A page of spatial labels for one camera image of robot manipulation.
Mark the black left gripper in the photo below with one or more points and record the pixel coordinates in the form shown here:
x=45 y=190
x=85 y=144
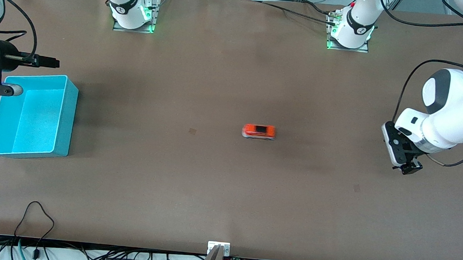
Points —
x=411 y=167

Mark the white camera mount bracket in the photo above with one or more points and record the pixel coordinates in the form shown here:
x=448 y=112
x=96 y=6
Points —
x=212 y=246

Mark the blue plastic box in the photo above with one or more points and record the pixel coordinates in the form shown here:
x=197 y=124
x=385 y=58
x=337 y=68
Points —
x=65 y=114

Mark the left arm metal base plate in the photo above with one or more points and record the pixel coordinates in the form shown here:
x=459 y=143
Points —
x=359 y=50

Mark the orange toy bus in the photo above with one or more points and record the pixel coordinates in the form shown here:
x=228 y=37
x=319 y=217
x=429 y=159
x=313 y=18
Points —
x=258 y=131

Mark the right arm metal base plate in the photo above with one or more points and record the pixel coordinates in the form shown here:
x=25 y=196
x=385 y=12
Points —
x=156 y=10

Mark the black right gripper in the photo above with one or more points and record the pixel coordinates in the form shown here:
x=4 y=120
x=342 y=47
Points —
x=9 y=57

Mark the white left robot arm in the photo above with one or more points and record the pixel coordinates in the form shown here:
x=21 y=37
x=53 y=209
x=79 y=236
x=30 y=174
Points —
x=457 y=109

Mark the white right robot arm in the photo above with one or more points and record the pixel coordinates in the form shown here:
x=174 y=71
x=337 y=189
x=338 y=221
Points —
x=125 y=12

